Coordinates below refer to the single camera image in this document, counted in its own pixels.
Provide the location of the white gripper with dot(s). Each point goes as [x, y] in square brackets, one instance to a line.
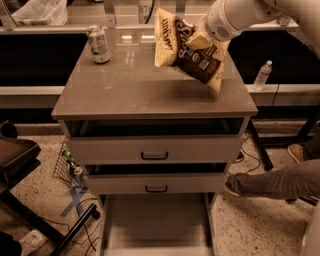
[220, 22]

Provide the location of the brown chip bag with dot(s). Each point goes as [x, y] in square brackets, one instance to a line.
[205, 65]

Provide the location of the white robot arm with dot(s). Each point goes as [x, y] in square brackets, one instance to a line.
[305, 13]

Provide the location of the grey drawer cabinet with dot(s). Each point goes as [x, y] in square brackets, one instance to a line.
[130, 87]

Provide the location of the top grey drawer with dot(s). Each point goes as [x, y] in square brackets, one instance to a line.
[119, 142]

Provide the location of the grey drawer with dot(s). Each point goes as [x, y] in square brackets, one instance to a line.
[119, 142]
[157, 178]

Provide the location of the white plastic bag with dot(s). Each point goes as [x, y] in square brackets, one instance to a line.
[42, 12]

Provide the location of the middle grey drawer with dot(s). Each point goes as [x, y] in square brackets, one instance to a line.
[157, 178]

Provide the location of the bottom open drawer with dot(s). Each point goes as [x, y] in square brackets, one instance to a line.
[157, 225]

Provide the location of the clear plastic water bottle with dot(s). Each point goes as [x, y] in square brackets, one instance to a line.
[262, 76]

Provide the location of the green white soda can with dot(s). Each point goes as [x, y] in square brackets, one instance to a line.
[98, 44]

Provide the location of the light sneaker shoe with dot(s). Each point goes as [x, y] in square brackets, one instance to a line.
[296, 152]

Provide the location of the person leg brown trousers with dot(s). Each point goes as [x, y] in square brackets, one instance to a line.
[298, 180]

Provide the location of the black office chair base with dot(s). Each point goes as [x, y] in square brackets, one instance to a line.
[310, 200]

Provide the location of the black stacked trays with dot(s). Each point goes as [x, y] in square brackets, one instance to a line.
[18, 157]

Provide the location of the black metal stand leg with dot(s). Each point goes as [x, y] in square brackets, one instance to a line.
[61, 241]

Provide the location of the wire mesh basket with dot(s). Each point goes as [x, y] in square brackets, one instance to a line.
[67, 171]

